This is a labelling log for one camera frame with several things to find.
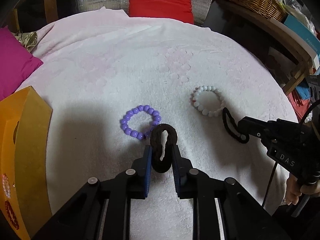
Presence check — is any thin black hair elastic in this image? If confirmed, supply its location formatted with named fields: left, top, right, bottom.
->
left=222, top=107, right=249, bottom=144

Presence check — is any black scrunchie hair tie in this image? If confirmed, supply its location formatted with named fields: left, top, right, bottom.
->
left=150, top=123, right=179, bottom=173

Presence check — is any purple bead bracelet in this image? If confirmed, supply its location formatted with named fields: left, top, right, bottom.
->
left=120, top=104, right=162, bottom=140

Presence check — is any white bead bracelet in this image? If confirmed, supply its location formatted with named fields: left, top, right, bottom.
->
left=191, top=85, right=226, bottom=118

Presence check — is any right hand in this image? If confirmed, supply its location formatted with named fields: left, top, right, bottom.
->
left=285, top=174, right=320, bottom=205

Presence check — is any pink white blanket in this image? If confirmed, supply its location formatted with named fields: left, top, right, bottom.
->
left=15, top=6, right=299, bottom=240

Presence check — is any wooden side shelf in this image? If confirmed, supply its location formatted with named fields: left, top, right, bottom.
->
left=216, top=0, right=313, bottom=95

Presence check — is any teal box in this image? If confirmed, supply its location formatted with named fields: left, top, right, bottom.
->
left=284, top=15, right=319, bottom=70

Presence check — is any orange cardboard box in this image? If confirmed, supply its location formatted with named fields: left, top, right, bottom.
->
left=1, top=86, right=53, bottom=239

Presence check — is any magenta pillow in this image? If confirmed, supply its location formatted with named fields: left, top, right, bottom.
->
left=0, top=27, right=43, bottom=100

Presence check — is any floral patterned cushion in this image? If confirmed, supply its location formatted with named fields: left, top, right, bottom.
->
left=14, top=31, right=38, bottom=53

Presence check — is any red pillow on bed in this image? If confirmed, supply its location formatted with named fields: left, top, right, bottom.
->
left=129, top=0, right=194, bottom=24

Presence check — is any wooden cabinet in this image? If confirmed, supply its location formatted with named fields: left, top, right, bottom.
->
left=1, top=0, right=59, bottom=33

